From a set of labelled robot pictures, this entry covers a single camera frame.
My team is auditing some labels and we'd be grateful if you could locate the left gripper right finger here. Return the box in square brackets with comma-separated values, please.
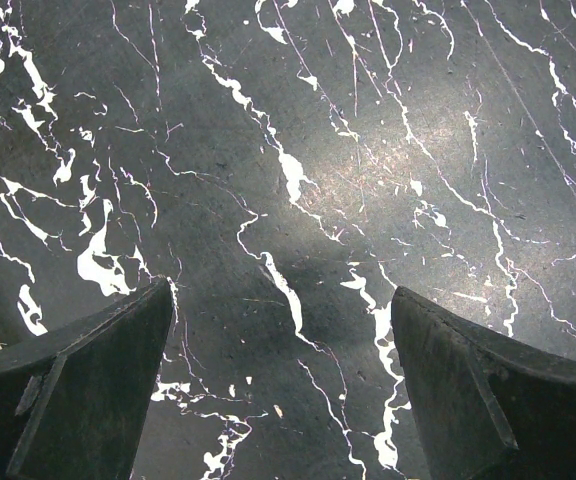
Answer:
[391, 286, 576, 479]

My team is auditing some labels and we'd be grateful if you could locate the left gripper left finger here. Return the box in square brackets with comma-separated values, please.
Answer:
[0, 279, 173, 479]

